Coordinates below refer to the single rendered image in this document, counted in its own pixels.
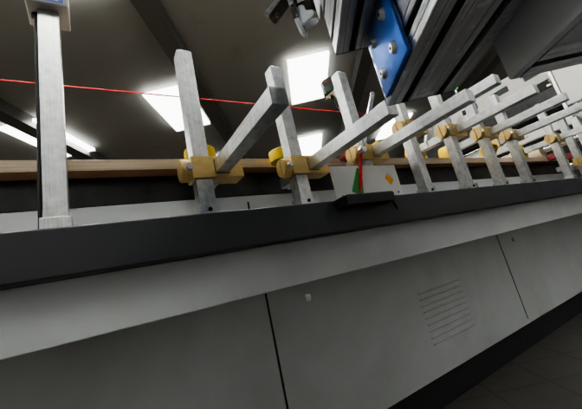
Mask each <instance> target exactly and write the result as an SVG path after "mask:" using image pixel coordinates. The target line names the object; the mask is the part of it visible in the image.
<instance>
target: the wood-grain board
mask: <svg viewBox="0 0 582 409"><path fill-rule="evenodd" d="M497 159H498V160H499V162H500V165H501V166H515V164H514V161H513V158H497ZM525 160H526V162H527V164H528V165H543V164H557V161H554V160H553V161H549V160H548V158H525ZM178 161H179V159H73V160H68V179H101V178H129V177H157V176H177V175H178ZM241 161H242V168H243V173H268V172H277V171H276V166H272V165H271V164H270V160H269V159H241ZM465 161H466V163H467V166H487V164H486V161H485V159H484V158H465ZM424 162H425V164H426V167H427V168H433V167H453V165H452V163H451V160H450V158H424ZM346 163H347V162H341V161H340V159H333V160H332V161H330V162H329V163H328V166H346ZM388 165H394V166H395V169H405V168H411V166H410V163H409V160H408V158H395V159H388V160H386V161H385V162H384V163H382V164H380V165H374V166H388ZM19 180H37V160H0V181H19Z"/></svg>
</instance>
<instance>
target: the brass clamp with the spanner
mask: <svg viewBox="0 0 582 409"><path fill-rule="evenodd" d="M359 146H361V144H358V145H356V146H352V147H351V148H349V149H348V150H346V160H347V161H348V162H349V163H352V165H353V166H355V165H357V164H358V163H359V154H358V153H357V148H358V147H359ZM373 146H375V145H373V144H365V147H366V149H367V152H366V153H365V154H363V155H362V161H363V160H372V163H373V164H374V165H380V164H382V163H384V162H385V161H386V160H388V159H390V157H389V154H388V153H386V154H384V155H382V156H374V152H373V150H372V147H373Z"/></svg>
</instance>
